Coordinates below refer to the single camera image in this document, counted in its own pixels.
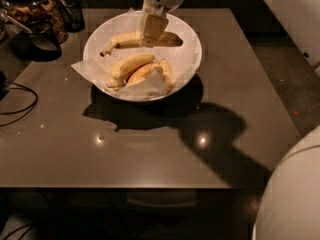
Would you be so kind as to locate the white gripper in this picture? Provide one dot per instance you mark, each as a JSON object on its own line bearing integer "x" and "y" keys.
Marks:
{"x": 155, "y": 19}

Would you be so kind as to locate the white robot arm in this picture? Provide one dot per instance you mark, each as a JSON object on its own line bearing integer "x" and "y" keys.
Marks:
{"x": 237, "y": 144}

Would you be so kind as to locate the white bowl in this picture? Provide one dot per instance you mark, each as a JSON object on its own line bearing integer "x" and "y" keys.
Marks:
{"x": 190, "y": 57}

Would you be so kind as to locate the middle orange-yellow banana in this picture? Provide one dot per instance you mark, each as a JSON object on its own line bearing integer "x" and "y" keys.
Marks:
{"x": 140, "y": 74}

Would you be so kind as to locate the white paper liner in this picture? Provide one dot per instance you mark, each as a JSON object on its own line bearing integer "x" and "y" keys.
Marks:
{"x": 100, "y": 70}

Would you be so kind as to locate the black mesh pen holder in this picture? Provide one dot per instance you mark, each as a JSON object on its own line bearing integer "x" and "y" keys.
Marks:
{"x": 72, "y": 16}

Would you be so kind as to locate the black mesh strainer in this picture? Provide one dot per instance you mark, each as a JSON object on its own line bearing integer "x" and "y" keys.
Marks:
{"x": 35, "y": 42}

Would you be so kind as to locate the glass jar with snacks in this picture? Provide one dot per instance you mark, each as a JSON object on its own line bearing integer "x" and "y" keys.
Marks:
{"x": 29, "y": 11}

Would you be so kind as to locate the black device at left edge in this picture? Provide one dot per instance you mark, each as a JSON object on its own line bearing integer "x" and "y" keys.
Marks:
{"x": 3, "y": 85}

